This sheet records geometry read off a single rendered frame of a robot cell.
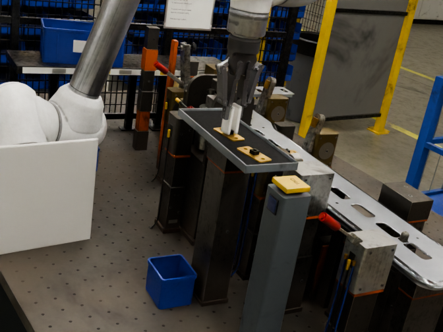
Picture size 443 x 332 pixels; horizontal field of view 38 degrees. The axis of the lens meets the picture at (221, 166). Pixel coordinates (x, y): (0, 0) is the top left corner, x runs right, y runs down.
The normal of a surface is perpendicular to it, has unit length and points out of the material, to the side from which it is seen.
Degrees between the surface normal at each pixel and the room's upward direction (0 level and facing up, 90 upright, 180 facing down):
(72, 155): 90
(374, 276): 90
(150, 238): 0
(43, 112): 48
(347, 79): 90
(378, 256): 90
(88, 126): 98
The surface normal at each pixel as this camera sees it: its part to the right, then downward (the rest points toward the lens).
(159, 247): 0.15, -0.91
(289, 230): 0.45, 0.41
